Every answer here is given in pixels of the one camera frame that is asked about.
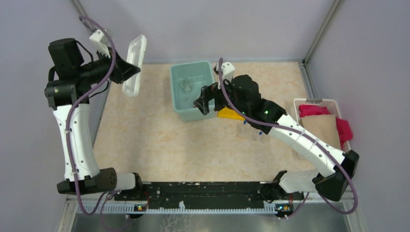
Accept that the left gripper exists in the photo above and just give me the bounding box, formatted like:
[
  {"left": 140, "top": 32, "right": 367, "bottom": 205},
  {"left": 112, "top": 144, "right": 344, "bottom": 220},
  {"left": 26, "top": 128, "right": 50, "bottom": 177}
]
[{"left": 78, "top": 45, "right": 141, "bottom": 85}]

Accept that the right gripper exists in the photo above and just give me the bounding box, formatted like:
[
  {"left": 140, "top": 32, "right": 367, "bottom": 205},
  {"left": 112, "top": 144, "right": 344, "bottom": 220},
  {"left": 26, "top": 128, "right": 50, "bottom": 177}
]
[{"left": 194, "top": 73, "right": 249, "bottom": 116}]

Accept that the white plastic lid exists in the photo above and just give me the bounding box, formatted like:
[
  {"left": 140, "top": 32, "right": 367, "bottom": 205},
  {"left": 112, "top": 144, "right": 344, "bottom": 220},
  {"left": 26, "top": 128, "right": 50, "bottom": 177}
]
[{"left": 122, "top": 34, "right": 147, "bottom": 97}]

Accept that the clear glass beaker front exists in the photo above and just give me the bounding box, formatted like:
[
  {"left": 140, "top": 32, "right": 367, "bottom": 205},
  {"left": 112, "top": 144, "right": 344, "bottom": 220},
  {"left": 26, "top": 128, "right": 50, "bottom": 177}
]
[{"left": 180, "top": 78, "right": 194, "bottom": 94}]

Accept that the yellow test tube rack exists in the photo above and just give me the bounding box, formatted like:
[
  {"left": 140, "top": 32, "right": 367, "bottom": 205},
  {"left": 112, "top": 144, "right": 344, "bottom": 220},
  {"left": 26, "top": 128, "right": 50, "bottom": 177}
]
[{"left": 217, "top": 107, "right": 245, "bottom": 121}]

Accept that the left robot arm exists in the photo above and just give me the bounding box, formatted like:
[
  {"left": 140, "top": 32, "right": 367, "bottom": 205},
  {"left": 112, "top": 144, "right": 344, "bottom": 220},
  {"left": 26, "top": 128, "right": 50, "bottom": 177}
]
[{"left": 44, "top": 38, "right": 145, "bottom": 200}]

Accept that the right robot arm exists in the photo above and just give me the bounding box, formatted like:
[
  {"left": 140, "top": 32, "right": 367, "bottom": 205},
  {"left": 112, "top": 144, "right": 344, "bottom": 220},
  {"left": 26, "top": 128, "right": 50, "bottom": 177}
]
[{"left": 193, "top": 75, "right": 359, "bottom": 202}]

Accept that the teal plastic bin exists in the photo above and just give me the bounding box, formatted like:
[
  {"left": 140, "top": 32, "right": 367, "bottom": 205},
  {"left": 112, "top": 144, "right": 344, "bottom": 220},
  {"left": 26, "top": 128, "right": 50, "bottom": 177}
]
[{"left": 170, "top": 61, "right": 217, "bottom": 122}]

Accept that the brown paper bag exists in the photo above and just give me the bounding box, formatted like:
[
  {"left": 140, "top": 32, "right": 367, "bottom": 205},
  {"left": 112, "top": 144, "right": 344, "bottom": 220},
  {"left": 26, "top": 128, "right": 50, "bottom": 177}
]
[{"left": 301, "top": 114, "right": 341, "bottom": 150}]

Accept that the white perforated basket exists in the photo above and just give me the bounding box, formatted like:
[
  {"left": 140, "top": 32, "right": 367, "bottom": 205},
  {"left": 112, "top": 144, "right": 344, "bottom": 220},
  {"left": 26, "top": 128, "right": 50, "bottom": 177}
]
[{"left": 293, "top": 98, "right": 351, "bottom": 152}]

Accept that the pink cloth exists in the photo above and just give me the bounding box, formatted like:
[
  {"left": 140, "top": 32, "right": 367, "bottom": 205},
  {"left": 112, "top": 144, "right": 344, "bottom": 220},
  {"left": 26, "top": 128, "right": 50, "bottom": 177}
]
[{"left": 298, "top": 104, "right": 353, "bottom": 148}]

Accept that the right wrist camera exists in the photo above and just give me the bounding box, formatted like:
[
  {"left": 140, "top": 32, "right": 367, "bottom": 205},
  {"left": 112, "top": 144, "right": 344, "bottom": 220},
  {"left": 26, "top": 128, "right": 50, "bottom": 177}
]
[{"left": 221, "top": 62, "right": 235, "bottom": 81}]

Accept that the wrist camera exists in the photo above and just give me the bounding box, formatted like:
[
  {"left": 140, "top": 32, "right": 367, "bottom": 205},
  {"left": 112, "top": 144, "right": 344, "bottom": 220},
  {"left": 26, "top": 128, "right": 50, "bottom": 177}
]
[
  {"left": 89, "top": 29, "right": 111, "bottom": 58},
  {"left": 221, "top": 62, "right": 235, "bottom": 81}
]

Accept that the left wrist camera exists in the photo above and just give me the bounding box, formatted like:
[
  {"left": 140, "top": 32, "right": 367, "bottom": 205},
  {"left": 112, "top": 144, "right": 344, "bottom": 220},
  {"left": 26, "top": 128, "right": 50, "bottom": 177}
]
[{"left": 89, "top": 29, "right": 111, "bottom": 58}]

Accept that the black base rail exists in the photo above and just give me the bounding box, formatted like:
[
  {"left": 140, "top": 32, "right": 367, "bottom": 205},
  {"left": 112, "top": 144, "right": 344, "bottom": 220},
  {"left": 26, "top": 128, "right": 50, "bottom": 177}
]
[{"left": 114, "top": 181, "right": 304, "bottom": 210}]

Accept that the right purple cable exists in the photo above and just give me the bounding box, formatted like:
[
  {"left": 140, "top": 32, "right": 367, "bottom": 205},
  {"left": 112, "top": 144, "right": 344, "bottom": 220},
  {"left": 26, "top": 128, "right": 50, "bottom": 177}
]
[{"left": 218, "top": 58, "right": 358, "bottom": 220}]

